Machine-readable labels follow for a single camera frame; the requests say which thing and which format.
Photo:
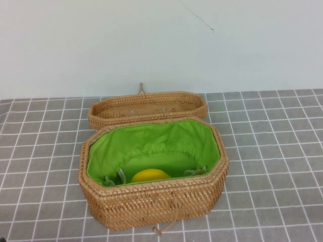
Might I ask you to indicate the green fabric basket liner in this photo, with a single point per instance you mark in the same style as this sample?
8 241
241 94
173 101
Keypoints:
161 141

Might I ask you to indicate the yellow lemon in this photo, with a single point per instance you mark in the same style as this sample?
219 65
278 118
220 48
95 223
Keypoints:
150 176

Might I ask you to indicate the woven rattan basket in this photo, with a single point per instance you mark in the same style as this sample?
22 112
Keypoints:
141 201

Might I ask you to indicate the rattan lid loop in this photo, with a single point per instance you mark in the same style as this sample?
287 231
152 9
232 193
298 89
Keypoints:
142 88

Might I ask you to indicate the grey checked tablecloth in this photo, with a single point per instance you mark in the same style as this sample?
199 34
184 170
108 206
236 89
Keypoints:
38 151

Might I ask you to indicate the woven rattan basket lid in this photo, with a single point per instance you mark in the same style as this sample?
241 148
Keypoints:
151 107

